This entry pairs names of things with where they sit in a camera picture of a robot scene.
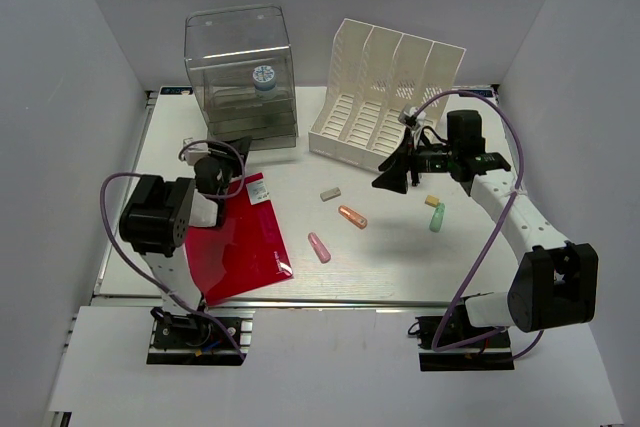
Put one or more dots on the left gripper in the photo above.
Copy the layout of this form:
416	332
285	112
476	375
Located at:
231	156

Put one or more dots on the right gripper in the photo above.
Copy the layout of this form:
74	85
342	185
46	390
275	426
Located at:
396	179

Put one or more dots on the yellow eraser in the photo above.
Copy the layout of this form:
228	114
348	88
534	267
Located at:
431	201

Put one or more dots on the green stapler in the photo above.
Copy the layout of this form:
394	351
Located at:
436	221

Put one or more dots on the clear plastic drawer cabinet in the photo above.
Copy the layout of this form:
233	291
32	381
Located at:
221	49

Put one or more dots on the pink stapler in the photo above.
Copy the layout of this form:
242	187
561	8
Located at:
319	248

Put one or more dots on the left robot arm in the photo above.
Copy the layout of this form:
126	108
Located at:
156	219

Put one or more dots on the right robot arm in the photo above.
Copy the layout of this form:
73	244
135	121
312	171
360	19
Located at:
556	280

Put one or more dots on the grey eraser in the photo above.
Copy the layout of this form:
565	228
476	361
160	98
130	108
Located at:
330	194

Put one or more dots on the white file organizer rack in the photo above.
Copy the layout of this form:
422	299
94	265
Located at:
374	73

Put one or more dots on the red plastic folder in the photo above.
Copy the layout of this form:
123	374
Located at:
245	253

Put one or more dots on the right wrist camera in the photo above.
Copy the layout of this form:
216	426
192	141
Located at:
410	118

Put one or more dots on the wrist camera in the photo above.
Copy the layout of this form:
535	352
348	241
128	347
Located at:
410	118
192	152

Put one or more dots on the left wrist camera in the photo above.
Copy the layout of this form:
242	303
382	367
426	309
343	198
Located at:
192	152

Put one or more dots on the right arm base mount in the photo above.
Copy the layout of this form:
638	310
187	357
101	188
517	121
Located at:
488	354

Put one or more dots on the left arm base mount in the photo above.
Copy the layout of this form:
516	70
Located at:
194	341

